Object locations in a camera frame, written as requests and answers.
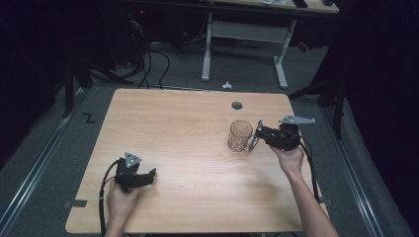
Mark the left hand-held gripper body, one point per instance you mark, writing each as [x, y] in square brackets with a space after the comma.
[126, 174]

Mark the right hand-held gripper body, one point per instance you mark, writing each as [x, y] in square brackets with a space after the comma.
[285, 138]

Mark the clear glass cup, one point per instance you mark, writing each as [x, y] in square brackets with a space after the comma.
[238, 135]

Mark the person's right hand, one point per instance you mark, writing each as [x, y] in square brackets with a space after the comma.
[291, 161]

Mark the person's left hand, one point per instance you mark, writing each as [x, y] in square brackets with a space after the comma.
[119, 204]

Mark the grey tape strip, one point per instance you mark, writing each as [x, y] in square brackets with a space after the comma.
[326, 201]
[76, 203]

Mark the small white scrap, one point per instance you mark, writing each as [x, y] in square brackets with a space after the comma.
[227, 86]

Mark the black metal stand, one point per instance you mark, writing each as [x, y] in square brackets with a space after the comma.
[339, 105]
[69, 89]

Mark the black zigzag tape mark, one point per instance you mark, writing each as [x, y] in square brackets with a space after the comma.
[89, 118]

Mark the small red object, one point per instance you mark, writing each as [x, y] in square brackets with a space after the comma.
[303, 46]

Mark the black remote control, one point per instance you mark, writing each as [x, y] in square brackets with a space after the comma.
[299, 3]

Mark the dark computer equipment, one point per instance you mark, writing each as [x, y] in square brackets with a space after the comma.
[136, 33]

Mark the metal floor rail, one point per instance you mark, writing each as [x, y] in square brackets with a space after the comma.
[355, 184]
[36, 164]

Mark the desk with white metal frame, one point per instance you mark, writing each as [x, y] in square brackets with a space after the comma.
[247, 31]

